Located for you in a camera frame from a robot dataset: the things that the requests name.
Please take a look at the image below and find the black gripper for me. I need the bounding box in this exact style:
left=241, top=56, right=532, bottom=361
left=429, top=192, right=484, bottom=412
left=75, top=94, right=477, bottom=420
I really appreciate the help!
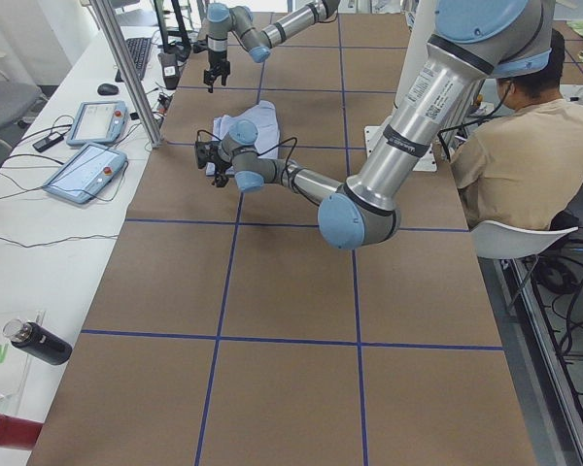
left=203, top=50, right=230, bottom=93
left=209, top=143, right=232, bottom=187

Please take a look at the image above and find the light blue striped shirt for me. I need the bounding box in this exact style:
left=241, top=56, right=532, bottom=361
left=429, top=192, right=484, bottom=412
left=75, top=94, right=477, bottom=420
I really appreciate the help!
left=213, top=100, right=280, bottom=183

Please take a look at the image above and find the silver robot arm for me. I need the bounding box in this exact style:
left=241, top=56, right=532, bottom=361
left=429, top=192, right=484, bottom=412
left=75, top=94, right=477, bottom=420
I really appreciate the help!
left=203, top=0, right=339, bottom=93
left=195, top=1, right=555, bottom=250

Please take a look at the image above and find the black keyboard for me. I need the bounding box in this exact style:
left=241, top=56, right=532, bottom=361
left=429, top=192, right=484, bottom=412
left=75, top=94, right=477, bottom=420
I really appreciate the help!
left=125, top=37, right=152, bottom=81

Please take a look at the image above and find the black computer mouse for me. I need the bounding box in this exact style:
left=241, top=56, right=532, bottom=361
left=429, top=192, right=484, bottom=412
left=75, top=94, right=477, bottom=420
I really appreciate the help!
left=97, top=83, right=120, bottom=96

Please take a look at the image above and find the lower teach pendant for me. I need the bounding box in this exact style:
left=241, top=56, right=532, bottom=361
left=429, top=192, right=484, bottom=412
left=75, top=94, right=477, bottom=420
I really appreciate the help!
left=42, top=143, right=127, bottom=205

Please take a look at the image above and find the teach pendant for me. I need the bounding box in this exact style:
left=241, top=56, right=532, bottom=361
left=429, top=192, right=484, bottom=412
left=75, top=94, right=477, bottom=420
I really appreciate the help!
left=65, top=101, right=128, bottom=147
left=42, top=143, right=127, bottom=205

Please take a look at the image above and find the upper teach pendant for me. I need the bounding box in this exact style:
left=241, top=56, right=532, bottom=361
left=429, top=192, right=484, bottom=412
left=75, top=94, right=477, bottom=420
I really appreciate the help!
left=65, top=101, right=128, bottom=147

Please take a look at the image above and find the black water bottle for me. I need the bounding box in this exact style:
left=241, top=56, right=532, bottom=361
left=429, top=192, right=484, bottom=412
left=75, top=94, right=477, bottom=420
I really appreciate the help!
left=3, top=318, right=73, bottom=365

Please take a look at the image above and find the white chair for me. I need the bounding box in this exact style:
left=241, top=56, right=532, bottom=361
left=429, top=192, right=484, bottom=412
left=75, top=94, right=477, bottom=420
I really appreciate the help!
left=469, top=218, right=580, bottom=312

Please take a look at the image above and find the person in beige shirt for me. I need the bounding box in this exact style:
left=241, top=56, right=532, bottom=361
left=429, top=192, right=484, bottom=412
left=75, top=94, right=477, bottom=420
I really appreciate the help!
left=451, top=31, right=583, bottom=230

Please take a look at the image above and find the red bottle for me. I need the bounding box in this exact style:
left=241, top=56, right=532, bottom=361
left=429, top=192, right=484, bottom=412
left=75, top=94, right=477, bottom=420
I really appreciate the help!
left=0, top=414, right=44, bottom=450

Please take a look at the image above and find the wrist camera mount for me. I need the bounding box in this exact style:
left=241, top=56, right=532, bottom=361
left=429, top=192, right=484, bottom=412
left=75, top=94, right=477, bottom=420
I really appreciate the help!
left=194, top=141, right=218, bottom=170
left=192, top=40, right=209, bottom=53

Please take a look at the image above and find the aluminium frame post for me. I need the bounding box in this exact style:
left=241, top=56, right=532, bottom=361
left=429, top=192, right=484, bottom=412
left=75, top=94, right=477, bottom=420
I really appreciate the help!
left=90, top=0, right=162, bottom=149

